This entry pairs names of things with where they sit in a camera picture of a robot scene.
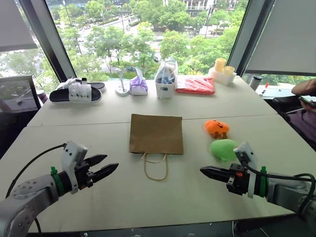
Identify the tall pale yellow cup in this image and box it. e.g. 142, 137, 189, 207
214, 58, 226, 73

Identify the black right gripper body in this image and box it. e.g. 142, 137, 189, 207
226, 163, 250, 197

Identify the white rectangular box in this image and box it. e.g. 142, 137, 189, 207
207, 67, 237, 86

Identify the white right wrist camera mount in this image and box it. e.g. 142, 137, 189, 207
234, 141, 258, 199

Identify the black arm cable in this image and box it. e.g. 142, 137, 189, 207
240, 158, 316, 219
5, 143, 68, 198

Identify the white bin with blue items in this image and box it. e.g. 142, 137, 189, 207
154, 57, 179, 99

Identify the red plastic package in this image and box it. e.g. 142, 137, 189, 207
175, 77, 216, 95

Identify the purple tissue pack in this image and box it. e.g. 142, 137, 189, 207
129, 67, 149, 96

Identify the white stand with round base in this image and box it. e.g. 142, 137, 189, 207
115, 69, 131, 97

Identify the grey roller blind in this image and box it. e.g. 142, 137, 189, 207
0, 0, 40, 53
245, 0, 316, 77

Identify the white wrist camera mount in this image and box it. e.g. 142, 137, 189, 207
234, 141, 258, 199
61, 141, 88, 195

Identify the black slipper with white strap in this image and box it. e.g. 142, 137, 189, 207
49, 81, 103, 105
56, 77, 107, 93

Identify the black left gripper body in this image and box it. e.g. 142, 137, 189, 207
74, 159, 96, 191

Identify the orange plush toy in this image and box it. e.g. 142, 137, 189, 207
205, 119, 231, 140

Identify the black smartphone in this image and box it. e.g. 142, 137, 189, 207
298, 95, 316, 108

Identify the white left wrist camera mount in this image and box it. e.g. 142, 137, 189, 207
61, 141, 88, 195

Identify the black office chair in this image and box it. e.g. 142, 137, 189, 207
271, 95, 305, 121

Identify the green plush toy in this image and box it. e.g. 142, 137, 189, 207
209, 138, 240, 162

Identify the brown paper bag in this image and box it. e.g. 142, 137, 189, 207
128, 114, 185, 182

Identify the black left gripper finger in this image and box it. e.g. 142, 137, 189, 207
84, 154, 108, 167
91, 162, 119, 184

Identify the white cup with red band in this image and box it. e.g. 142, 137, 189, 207
36, 89, 49, 104

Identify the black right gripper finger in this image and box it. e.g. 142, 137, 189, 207
203, 173, 230, 184
199, 165, 231, 177

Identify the grey tumbler with black lid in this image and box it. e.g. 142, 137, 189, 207
249, 75, 264, 91

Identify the white side table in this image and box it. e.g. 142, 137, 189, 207
255, 83, 301, 100

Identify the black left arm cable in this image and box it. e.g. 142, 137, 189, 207
5, 143, 68, 198

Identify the person's purple clothed body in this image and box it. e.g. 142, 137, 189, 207
287, 108, 316, 143

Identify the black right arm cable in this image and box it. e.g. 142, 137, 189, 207
240, 158, 316, 219

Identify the black monitor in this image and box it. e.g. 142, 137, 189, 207
0, 75, 41, 115

